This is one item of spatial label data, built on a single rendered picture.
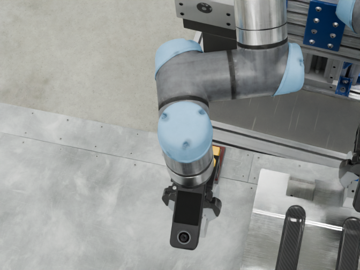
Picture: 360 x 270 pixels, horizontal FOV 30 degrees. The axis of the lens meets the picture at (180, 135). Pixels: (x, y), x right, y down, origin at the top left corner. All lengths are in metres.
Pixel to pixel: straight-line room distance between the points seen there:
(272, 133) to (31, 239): 0.95
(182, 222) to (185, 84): 0.24
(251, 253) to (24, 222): 0.49
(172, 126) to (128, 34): 1.68
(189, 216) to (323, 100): 1.17
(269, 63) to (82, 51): 1.65
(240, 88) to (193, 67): 0.08
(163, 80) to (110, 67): 1.53
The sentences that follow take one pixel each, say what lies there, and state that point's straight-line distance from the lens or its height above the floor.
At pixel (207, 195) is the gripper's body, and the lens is 1.12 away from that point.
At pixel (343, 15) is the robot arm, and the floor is 1.23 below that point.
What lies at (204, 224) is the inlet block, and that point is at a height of 0.96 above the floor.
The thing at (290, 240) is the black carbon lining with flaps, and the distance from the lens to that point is 1.31.
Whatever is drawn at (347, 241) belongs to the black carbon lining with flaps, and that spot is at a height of 0.88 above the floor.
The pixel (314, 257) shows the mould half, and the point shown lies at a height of 0.88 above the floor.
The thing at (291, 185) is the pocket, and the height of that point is 0.86.
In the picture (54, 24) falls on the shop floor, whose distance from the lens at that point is 2.67.
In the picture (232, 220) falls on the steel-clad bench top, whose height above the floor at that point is 0.80.
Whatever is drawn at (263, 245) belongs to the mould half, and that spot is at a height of 0.88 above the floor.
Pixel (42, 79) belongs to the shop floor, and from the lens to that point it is 2.55.
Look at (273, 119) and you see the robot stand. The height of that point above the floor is 0.21.
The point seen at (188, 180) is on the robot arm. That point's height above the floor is 1.18.
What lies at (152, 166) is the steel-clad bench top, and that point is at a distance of 1.45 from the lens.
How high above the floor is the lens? 2.13
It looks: 65 degrees down
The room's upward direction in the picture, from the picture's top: 10 degrees counter-clockwise
